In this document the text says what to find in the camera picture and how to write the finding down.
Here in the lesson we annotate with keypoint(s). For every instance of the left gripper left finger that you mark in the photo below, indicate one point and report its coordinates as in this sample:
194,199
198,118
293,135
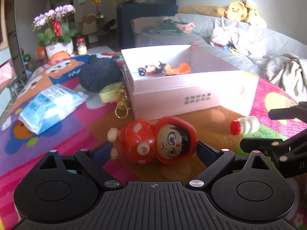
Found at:
93,162

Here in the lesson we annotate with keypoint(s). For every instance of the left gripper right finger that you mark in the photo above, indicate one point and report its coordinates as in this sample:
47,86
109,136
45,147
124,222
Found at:
218,164

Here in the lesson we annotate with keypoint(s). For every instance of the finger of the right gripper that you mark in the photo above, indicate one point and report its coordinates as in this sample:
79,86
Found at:
296,111
259,143

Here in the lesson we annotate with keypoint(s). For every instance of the small white yogurt bottle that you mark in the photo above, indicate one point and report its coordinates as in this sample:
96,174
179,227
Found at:
244,125

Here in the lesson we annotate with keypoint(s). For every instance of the red hooded doll figure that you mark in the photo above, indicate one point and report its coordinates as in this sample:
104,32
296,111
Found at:
170,140

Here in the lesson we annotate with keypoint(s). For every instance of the blue wet wipes pack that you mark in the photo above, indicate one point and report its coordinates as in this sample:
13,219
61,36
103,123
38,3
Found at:
49,107

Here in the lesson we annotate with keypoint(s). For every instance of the yellow keychain charm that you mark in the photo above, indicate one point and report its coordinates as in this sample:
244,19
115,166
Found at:
116,93

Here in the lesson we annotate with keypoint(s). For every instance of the black plush toy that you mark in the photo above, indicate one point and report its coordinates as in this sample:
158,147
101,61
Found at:
97,73

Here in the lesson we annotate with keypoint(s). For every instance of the orange haired small doll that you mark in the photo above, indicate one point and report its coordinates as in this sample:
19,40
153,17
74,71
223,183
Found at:
163,68

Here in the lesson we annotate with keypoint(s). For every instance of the colourful cartoon play mat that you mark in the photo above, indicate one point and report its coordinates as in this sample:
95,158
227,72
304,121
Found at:
44,187

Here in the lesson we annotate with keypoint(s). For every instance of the grey covered sofa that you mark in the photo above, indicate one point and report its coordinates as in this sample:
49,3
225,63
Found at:
268,54

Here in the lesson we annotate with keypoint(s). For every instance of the pink cardboard box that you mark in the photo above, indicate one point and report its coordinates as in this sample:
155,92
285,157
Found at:
212,82

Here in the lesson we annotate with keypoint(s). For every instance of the white tv shelf unit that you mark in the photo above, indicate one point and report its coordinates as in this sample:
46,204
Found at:
6,94

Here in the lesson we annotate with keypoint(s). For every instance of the orange pumpkin bucket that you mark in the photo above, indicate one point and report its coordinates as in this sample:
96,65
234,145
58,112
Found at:
61,55

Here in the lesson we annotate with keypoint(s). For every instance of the clear jar red lid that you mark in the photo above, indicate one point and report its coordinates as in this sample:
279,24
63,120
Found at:
81,46

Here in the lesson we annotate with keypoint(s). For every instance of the yellow duck plush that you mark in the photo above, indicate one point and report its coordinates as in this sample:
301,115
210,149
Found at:
236,11

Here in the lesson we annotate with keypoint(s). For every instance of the pink paper bag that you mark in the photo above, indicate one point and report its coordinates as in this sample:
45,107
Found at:
7,72

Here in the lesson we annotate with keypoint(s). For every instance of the pink orchid potted plant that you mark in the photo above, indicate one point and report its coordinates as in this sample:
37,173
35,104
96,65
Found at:
55,33

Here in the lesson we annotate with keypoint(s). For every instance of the beige dining chair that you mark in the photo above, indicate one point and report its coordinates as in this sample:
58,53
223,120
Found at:
90,27

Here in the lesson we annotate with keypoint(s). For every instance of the yellow pillow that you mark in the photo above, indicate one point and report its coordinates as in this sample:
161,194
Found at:
213,11

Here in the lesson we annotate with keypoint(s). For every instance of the green clothing on sofa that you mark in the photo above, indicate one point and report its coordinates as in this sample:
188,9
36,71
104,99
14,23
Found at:
170,27

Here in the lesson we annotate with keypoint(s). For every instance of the dark blue cabinet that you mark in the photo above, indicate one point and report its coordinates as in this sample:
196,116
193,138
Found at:
133,18

